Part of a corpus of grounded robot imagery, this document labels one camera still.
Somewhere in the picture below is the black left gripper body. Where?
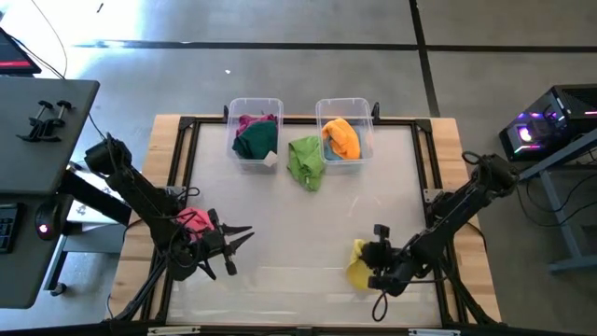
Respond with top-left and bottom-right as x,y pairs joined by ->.
184,208 -> 238,281

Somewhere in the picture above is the clear plastic bin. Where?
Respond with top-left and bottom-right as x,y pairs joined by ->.
227,96 -> 285,175
315,97 -> 375,175

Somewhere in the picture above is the pink towel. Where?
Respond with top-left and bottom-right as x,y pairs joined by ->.
175,207 -> 215,243

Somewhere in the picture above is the light green towel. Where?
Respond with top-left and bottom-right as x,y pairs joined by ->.
286,135 -> 326,192

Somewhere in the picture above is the orange towel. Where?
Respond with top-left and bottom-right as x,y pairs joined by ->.
321,118 -> 362,161

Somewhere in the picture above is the magenta towel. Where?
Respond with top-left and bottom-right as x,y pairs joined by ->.
236,114 -> 279,137

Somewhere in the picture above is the grey desk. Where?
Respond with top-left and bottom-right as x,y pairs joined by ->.
0,77 -> 101,309

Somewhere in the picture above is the blue-grey metal stand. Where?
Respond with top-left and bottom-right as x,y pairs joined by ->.
515,128 -> 597,274

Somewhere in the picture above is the black computer mouse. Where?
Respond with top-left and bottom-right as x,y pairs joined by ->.
35,200 -> 62,242

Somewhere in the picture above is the black lit computer tower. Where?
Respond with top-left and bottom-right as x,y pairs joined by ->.
498,83 -> 597,163

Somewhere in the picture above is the black table frame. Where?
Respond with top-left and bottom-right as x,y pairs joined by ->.
111,114 -> 500,328

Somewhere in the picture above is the black monitor with red line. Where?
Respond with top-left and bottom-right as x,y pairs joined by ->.
0,26 -> 42,77

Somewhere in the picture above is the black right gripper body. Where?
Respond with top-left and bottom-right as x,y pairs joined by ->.
361,224 -> 407,298

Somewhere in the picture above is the dark green towel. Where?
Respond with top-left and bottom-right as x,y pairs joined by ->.
231,119 -> 280,161

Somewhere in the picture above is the black keyboard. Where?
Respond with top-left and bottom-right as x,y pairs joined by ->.
0,203 -> 21,256

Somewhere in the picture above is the black clamp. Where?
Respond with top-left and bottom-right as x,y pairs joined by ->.
16,100 -> 54,143
35,100 -> 74,144

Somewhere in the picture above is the light blue towel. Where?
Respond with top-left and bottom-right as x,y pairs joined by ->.
323,139 -> 346,162

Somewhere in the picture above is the yellow towel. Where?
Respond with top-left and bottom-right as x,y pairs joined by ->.
345,238 -> 374,291

